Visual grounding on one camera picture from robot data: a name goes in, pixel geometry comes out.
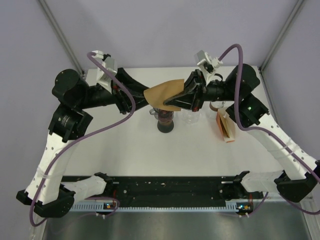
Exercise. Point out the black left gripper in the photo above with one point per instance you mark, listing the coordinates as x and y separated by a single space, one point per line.
121 98

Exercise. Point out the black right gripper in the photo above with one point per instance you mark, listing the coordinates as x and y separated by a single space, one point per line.
195 94

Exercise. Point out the brown paper coffee filter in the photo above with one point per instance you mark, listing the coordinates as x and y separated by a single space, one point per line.
156 95

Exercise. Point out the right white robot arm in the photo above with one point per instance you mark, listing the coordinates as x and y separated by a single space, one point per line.
300 172

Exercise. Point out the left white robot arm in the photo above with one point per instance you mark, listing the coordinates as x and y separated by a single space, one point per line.
46 195

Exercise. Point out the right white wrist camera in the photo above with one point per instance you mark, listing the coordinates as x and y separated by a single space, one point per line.
207 64

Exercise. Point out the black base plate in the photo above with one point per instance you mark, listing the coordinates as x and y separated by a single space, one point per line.
176 191

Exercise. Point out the aluminium frame rail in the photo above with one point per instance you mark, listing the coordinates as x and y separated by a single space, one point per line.
43 5

